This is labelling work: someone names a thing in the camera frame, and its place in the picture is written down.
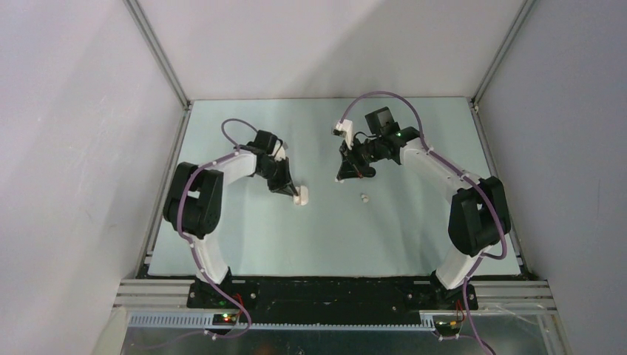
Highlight white earbud charging case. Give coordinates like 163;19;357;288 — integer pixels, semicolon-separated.
293;186;309;206

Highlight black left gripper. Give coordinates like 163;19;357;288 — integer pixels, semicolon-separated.
257;157;297;197

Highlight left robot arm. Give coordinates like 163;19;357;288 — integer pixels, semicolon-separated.
163;130;309;308

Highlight aluminium front frame rail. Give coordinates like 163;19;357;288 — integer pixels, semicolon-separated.
114;279;557;315

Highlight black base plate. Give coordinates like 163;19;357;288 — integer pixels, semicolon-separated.
186;276;478;322

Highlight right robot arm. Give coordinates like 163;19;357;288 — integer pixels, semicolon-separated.
333;106;511;309

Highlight grey slotted cable duct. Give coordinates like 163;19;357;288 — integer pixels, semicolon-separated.
128;311;435;331

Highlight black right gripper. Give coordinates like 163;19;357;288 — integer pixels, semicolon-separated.
338;136;383;180

